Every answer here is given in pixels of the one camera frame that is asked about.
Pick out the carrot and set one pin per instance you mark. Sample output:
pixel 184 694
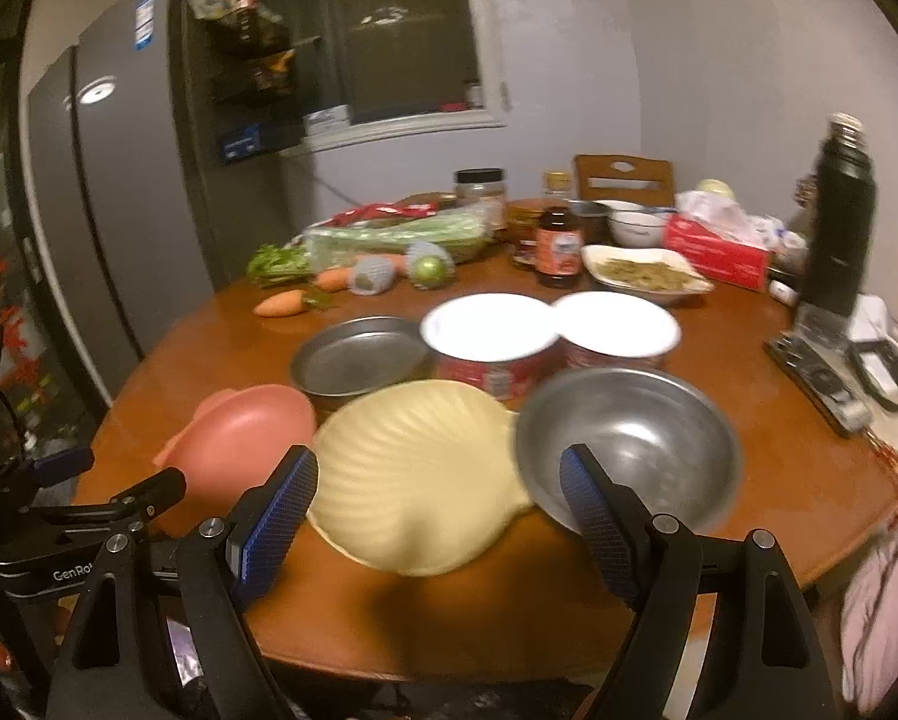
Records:
pixel 333 280
pixel 398 261
pixel 292 303

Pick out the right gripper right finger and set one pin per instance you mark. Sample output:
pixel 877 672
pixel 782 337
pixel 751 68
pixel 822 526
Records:
pixel 763 659

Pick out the black-lid glass jar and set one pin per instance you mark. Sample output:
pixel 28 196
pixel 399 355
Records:
pixel 487 188

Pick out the grey refrigerator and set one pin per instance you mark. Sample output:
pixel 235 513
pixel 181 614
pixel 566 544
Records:
pixel 139 219

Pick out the red instant noodle bowl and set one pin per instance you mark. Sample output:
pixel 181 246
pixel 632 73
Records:
pixel 498 342

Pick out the dark sauce bottle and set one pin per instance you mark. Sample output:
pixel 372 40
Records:
pixel 558 236

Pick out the netted green fruit left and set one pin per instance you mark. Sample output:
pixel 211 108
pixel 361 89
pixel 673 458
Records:
pixel 372 275

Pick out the white dish of greens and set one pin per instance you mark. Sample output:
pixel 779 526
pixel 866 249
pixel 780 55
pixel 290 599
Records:
pixel 659 275

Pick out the black thermos flask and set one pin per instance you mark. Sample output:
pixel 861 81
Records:
pixel 844 206

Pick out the red snack bag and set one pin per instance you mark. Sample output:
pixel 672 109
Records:
pixel 383 213

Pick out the netted green fruit right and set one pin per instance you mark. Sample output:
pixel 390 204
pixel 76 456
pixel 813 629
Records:
pixel 429 266

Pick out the wooden chair back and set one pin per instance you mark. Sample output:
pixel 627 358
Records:
pixel 627 178

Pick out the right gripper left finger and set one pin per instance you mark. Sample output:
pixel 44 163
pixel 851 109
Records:
pixel 117 660

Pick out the chili sauce jar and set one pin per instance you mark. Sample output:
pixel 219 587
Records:
pixel 522 218

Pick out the bagged celery bunch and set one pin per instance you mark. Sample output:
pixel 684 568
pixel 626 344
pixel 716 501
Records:
pixel 463 232

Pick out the black remote device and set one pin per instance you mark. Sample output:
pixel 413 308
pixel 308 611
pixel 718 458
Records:
pixel 820 383

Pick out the steel pan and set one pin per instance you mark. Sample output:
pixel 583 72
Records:
pixel 358 357

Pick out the window with white frame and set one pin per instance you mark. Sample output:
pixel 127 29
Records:
pixel 322 74

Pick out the blue box on shelf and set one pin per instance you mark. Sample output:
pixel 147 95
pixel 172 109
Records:
pixel 241 144

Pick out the front carrot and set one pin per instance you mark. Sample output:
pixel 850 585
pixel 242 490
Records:
pixel 292 303

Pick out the white ceramic bowl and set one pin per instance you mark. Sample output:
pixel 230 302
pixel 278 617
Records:
pixel 637 229

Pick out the pink oval plate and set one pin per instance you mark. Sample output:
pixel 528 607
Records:
pixel 234 440

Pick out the yellow shell-shaped plate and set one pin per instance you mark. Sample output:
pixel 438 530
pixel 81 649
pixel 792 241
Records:
pixel 417 479

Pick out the large steel bowl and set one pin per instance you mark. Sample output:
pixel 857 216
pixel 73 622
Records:
pixel 650 431

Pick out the netted green fruit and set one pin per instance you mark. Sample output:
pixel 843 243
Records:
pixel 429 266
pixel 372 275

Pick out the red tissue box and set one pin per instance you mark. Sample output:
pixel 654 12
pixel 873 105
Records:
pixel 742 265

